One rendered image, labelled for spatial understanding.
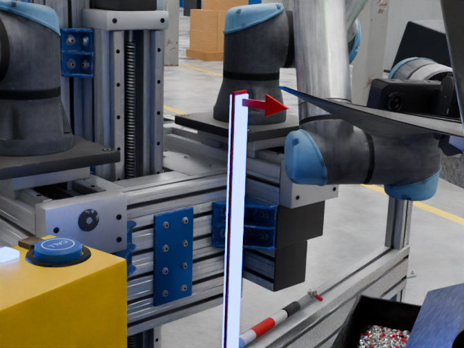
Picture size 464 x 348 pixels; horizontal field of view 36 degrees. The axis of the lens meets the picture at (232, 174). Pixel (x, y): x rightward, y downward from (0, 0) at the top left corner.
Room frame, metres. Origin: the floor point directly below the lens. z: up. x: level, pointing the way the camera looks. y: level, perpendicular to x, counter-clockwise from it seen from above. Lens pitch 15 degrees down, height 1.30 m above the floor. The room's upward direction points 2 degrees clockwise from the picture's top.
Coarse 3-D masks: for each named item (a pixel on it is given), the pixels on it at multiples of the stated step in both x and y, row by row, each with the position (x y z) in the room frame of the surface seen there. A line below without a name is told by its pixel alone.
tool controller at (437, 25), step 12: (408, 24) 1.28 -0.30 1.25; (420, 24) 1.27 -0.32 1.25; (432, 24) 1.30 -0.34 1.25; (408, 36) 1.27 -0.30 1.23; (420, 36) 1.26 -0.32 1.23; (432, 36) 1.25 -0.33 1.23; (444, 36) 1.24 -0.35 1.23; (408, 48) 1.27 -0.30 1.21; (420, 48) 1.26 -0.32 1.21; (432, 48) 1.25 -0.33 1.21; (444, 48) 1.24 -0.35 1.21; (396, 60) 1.28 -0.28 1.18; (444, 60) 1.24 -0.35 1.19
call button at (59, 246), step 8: (48, 240) 0.59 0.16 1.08; (56, 240) 0.59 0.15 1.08; (64, 240) 0.59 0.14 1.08; (72, 240) 0.59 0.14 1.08; (40, 248) 0.57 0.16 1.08; (48, 248) 0.57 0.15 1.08; (56, 248) 0.57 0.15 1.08; (64, 248) 0.58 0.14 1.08; (72, 248) 0.58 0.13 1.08; (80, 248) 0.58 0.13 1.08; (40, 256) 0.57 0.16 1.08; (48, 256) 0.57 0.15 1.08; (56, 256) 0.57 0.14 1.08; (64, 256) 0.57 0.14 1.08; (72, 256) 0.57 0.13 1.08; (80, 256) 0.58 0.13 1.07
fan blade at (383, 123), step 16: (304, 96) 0.64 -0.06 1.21; (336, 112) 0.74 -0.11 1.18; (352, 112) 0.71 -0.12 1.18; (368, 112) 0.61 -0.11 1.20; (384, 112) 0.63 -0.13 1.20; (400, 112) 0.66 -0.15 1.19; (416, 112) 0.68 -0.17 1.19; (368, 128) 0.79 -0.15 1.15; (384, 128) 0.78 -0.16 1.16; (400, 128) 0.76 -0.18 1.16; (416, 128) 0.75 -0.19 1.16; (432, 128) 0.59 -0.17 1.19; (448, 128) 0.60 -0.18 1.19
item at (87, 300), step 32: (32, 256) 0.58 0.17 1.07; (96, 256) 0.59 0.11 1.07; (0, 288) 0.51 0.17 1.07; (32, 288) 0.51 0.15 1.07; (64, 288) 0.53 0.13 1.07; (96, 288) 0.55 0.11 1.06; (0, 320) 0.47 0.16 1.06; (32, 320) 0.50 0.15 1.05; (64, 320) 0.52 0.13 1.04; (96, 320) 0.55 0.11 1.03
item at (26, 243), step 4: (32, 236) 0.61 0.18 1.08; (20, 240) 0.60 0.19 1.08; (24, 240) 0.60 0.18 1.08; (28, 240) 0.60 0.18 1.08; (32, 240) 0.60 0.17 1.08; (36, 240) 0.60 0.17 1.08; (40, 240) 0.60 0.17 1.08; (20, 244) 0.60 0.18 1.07; (24, 244) 0.60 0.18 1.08; (28, 244) 0.59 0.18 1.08; (24, 248) 0.60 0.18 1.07; (28, 248) 0.59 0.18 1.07; (32, 248) 0.59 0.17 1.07
